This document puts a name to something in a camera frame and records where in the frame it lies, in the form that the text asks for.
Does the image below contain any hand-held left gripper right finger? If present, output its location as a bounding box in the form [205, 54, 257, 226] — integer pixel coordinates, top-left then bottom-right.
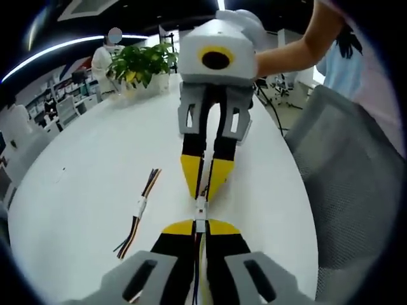
[205, 219, 317, 305]

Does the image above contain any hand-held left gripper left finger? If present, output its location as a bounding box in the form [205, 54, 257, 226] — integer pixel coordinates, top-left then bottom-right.
[60, 218, 197, 305]

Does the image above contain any white JST connector plug cable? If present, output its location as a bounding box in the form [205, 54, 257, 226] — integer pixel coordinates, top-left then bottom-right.
[195, 151, 216, 214]

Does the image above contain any white JST connector socket cable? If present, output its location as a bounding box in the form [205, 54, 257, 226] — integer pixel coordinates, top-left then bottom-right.
[190, 212, 209, 305]

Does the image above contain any joined JST connector cable pair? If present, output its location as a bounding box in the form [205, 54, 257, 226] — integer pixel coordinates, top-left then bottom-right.
[111, 167, 163, 261]

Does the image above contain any black metal stand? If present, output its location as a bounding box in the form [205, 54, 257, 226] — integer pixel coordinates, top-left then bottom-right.
[160, 30, 176, 74]

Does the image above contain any green potted plant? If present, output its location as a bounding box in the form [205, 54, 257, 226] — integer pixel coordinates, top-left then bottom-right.
[106, 43, 179, 97]

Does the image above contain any grey mesh office chair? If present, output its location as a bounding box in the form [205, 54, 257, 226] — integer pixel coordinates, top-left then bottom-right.
[284, 85, 407, 305]

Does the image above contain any white office chair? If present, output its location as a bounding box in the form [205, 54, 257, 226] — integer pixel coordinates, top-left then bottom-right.
[56, 96, 81, 128]

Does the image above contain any white ceiling light strip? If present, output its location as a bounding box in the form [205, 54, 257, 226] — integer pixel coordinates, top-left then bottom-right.
[1, 34, 150, 84]

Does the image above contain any black cable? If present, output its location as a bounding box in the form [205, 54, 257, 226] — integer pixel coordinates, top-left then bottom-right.
[253, 81, 291, 132]

